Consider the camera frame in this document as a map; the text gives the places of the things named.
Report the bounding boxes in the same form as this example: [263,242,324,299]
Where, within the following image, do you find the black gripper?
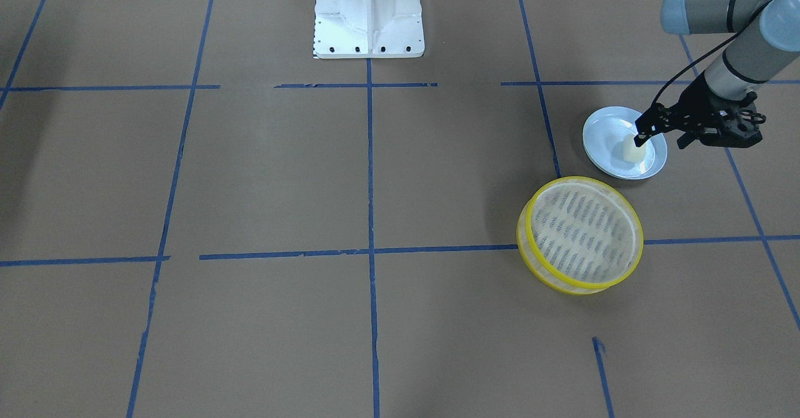
[632,73,740,150]

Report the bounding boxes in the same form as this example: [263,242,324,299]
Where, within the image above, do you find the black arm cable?
[651,0,773,109]

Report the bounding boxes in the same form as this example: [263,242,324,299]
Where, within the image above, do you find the white steamed bun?
[622,134,646,164]

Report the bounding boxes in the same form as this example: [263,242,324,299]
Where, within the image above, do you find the light blue plate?
[582,107,668,181]

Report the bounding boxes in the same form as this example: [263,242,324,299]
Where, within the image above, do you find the yellow bamboo steamer basket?
[515,176,644,296]

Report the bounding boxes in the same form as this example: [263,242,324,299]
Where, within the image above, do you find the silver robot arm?
[632,0,799,149]

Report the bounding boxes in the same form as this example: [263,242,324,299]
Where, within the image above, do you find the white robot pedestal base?
[312,0,426,59]

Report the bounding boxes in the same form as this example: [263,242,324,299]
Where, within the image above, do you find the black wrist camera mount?
[698,91,768,149]

